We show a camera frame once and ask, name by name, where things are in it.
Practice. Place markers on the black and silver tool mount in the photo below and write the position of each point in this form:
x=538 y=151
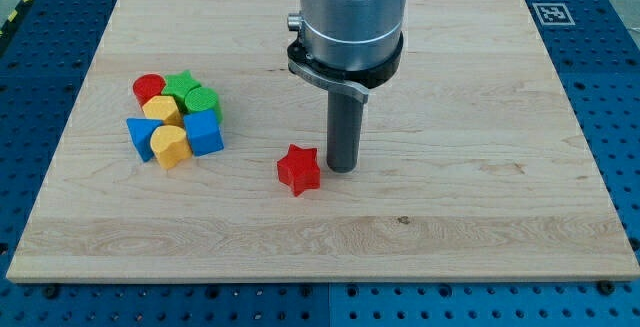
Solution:
x=353 y=84

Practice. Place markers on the blue cube block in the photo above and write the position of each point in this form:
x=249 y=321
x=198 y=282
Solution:
x=203 y=132

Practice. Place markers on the yellow heart block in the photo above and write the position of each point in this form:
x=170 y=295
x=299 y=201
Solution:
x=170 y=145

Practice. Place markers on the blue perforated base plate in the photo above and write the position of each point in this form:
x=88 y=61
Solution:
x=41 y=74

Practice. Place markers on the yellow hexagon block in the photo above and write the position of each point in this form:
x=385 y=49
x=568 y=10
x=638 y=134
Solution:
x=163 y=108

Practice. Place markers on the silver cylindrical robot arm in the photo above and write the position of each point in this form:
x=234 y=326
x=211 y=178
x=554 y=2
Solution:
x=347 y=48

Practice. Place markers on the white fiducial marker tag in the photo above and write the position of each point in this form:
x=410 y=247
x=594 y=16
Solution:
x=553 y=14

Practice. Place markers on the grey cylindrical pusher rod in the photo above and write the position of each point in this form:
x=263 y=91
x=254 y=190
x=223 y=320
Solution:
x=344 y=121

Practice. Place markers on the blue triangle block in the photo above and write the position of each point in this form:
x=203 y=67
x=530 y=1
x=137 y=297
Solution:
x=140 y=131

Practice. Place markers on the red star block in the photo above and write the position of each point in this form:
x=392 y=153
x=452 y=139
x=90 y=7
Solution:
x=299 y=169

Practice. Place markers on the red cylinder block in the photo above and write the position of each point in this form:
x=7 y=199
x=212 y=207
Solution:
x=147 y=86

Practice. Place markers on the light wooden board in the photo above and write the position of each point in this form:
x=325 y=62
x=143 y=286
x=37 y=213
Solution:
x=472 y=165

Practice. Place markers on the green cylinder block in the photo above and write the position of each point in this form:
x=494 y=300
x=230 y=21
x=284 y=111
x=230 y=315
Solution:
x=202 y=99

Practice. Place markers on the green star block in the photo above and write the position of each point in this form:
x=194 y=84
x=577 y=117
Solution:
x=179 y=86

